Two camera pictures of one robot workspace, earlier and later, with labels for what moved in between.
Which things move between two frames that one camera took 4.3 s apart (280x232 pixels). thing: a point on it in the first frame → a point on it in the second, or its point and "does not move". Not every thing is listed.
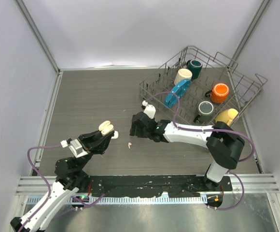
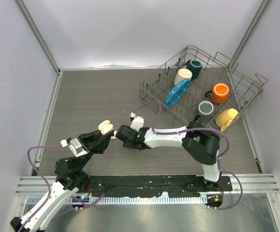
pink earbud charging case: x=105 y=127 does not move
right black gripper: x=137 y=132 → x=128 y=145
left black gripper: x=95 y=142 does not move
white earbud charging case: x=116 y=135 does not move
